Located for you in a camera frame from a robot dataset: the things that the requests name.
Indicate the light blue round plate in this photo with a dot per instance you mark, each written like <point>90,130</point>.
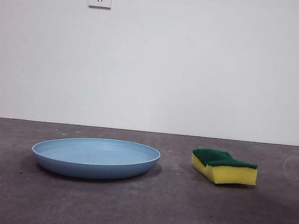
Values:
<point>95,154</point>

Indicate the yellow sponge with green scourer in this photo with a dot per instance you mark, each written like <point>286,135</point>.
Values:
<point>225,173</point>

